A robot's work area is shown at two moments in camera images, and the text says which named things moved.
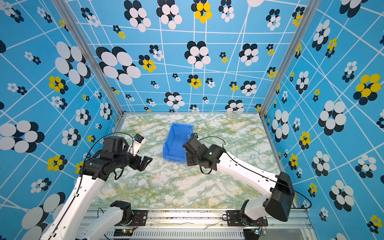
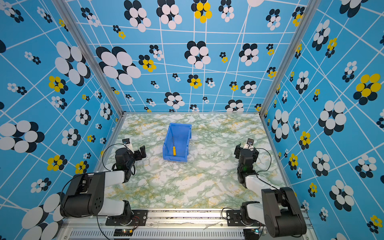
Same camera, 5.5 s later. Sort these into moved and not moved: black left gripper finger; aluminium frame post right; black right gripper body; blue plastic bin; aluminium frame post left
Moved: black left gripper finger; black right gripper body
Not moved: blue plastic bin; aluminium frame post right; aluminium frame post left
